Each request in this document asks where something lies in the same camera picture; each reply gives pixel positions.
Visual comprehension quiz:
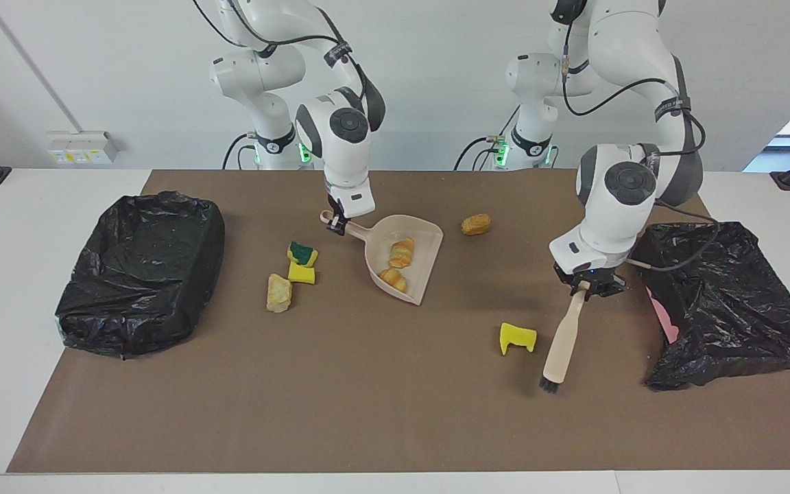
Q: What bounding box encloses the green and yellow sponge piece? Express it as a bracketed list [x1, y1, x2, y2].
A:
[287, 241, 319, 268]

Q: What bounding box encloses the beige hand brush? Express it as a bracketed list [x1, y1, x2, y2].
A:
[539, 281, 591, 394]

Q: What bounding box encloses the notched yellow sponge piece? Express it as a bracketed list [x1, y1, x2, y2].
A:
[500, 322, 538, 356]

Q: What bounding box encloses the beige plastic dustpan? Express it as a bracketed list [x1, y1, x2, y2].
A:
[320, 210, 444, 306]

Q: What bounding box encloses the pale bread chunk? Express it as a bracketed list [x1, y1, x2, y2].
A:
[266, 273, 294, 314]

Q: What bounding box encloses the pink bin with black bag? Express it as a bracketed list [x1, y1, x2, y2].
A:
[631, 221, 790, 392]

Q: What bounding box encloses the bin fully wrapped black bag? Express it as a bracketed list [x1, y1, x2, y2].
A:
[55, 191, 226, 359]

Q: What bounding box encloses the brown table mat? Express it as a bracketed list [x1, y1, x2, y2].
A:
[6, 169, 790, 474]

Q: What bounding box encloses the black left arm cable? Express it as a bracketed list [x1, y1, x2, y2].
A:
[563, 17, 721, 272]

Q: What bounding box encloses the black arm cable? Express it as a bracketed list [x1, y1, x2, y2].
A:
[563, 17, 721, 272]
[193, 0, 372, 110]

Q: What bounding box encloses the black base cable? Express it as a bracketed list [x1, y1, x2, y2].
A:
[455, 106, 523, 171]
[222, 134, 259, 170]

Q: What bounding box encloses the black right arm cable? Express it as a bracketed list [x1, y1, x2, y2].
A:
[193, 0, 372, 110]

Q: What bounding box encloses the white wall socket strip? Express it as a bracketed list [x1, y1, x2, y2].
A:
[45, 130, 119, 165]

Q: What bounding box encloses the white wall conduit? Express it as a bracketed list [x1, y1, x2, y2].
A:
[0, 0, 84, 132]

